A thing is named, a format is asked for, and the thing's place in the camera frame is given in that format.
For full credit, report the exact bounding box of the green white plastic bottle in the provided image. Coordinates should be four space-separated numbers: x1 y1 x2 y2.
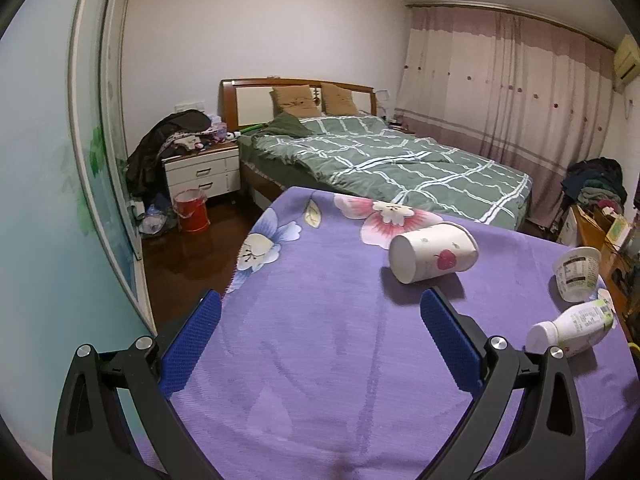
525 299 616 358

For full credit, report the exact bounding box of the white yogurt cup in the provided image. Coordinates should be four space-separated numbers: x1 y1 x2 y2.
553 246 601 304

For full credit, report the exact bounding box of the wooden dresser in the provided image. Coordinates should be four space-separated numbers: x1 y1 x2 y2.
570 205 634 340

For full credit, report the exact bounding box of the paper cup with strawberry print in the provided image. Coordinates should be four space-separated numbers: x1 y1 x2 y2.
388 221 480 284

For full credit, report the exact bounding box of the plastic bag on floor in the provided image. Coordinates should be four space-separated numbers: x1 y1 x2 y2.
138 204 177 237

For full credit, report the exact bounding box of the purple floral blanket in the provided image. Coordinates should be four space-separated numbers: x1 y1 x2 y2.
169 188 639 479

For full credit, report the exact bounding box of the red bucket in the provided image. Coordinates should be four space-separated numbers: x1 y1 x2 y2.
172 188 209 234

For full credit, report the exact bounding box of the clothes pile on dresser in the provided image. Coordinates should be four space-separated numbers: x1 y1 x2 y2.
561 157 627 214

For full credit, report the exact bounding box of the white bedside nightstand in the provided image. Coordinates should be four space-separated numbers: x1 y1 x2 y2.
163 142 241 200

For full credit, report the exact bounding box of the dark clothes pile on nightstand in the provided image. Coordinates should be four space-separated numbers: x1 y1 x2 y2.
125 110 227 206

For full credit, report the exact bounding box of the bed with green plaid duvet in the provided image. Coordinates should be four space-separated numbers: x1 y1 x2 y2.
238 114 533 230

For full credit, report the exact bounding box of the pink striped curtain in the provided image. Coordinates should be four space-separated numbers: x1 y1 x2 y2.
395 6 614 228

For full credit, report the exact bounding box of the wooden bed headboard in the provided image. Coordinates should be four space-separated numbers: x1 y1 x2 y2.
218 76 378 135

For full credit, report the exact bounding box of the left brown pillow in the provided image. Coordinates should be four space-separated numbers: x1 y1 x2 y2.
270 84 321 118

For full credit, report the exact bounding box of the brown pillow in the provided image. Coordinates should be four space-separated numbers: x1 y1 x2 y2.
270 84 321 118
321 84 359 116

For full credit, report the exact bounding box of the right brown pillow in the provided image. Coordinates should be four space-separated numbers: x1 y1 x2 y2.
321 84 359 116

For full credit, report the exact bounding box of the sliding wardrobe door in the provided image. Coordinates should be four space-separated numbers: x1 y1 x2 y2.
67 0 156 332

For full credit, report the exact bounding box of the wall air conditioner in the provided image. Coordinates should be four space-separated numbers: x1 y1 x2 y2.
614 35 640 92

